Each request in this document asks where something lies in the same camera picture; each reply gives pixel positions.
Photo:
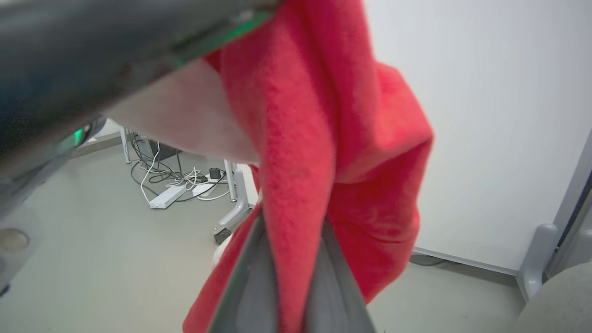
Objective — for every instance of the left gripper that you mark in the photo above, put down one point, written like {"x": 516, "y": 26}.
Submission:
{"x": 41, "y": 162}

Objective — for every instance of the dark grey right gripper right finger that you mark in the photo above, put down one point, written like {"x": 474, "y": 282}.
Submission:
{"x": 333, "y": 300}

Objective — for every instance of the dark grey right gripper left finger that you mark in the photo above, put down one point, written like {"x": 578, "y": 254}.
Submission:
{"x": 249, "y": 296}

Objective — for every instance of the red and white garment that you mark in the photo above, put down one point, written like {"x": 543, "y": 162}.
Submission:
{"x": 300, "y": 138}

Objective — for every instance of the black caster wheel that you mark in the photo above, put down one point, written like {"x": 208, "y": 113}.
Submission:
{"x": 222, "y": 237}

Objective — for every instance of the grey metal table leg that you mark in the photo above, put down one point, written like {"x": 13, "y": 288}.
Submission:
{"x": 126, "y": 143}

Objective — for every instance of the small white power strip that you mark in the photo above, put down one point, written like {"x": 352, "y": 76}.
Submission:
{"x": 203, "y": 189}

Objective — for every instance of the black power adapter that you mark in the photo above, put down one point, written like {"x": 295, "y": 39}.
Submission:
{"x": 215, "y": 173}

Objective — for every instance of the long white power strip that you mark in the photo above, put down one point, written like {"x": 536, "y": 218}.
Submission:
{"x": 166, "y": 197}

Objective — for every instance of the grey partition foot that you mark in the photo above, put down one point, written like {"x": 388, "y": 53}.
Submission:
{"x": 536, "y": 259}

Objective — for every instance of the grey fabric sofa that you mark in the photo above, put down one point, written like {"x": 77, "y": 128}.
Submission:
{"x": 559, "y": 305}

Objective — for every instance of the white table frame leg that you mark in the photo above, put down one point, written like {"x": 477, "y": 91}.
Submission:
{"x": 240, "y": 203}

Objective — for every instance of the white partition panel grey frame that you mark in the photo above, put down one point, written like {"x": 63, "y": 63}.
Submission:
{"x": 578, "y": 245}
{"x": 485, "y": 115}

